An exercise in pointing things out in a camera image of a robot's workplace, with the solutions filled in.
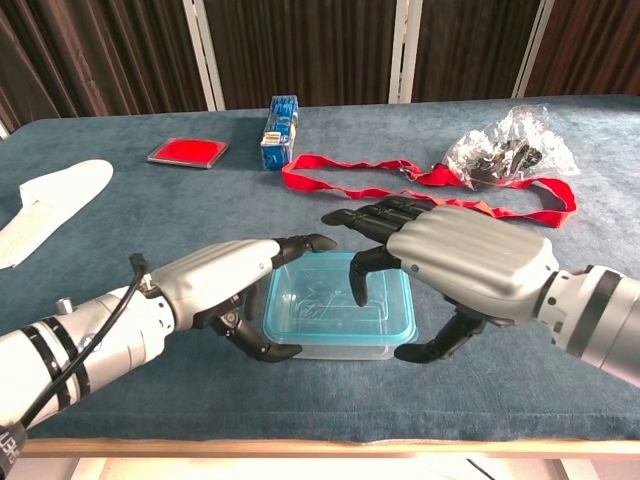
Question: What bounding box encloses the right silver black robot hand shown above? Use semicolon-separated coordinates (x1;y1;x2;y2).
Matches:
322;196;560;365

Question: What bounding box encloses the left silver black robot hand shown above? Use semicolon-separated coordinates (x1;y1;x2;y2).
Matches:
149;232;339;363

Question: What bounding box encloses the translucent blue plastic container lid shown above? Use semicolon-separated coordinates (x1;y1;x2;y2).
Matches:
262;251;419;347

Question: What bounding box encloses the clear plastic container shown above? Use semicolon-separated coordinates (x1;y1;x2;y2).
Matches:
272;338;402;362

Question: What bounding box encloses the blue grey velvet table cloth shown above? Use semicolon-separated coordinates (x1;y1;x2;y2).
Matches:
0;93;640;444

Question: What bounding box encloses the clear bag of black parts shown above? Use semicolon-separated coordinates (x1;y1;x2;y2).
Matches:
441;103;581;193

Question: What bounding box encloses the red ink pad case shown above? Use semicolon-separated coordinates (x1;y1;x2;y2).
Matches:
147;137;229;171

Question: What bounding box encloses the blue cardboard carton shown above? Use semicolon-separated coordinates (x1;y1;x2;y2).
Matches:
259;94;300;172

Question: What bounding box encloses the white disposable slipper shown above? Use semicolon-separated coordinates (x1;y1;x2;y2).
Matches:
0;159;115;271

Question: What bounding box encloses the brown pleated curtain panel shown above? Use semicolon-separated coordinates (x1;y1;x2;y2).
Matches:
203;0;401;109
523;0;640;98
0;0;208;132
410;0;544;104

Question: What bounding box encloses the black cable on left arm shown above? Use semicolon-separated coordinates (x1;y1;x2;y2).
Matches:
22;253;152;427

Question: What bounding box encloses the red ribbon lanyard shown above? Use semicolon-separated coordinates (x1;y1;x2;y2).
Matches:
281;153;577;230

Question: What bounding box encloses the white screen frame post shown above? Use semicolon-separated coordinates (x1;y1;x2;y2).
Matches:
511;0;557;99
181;0;226;112
388;0;424;105

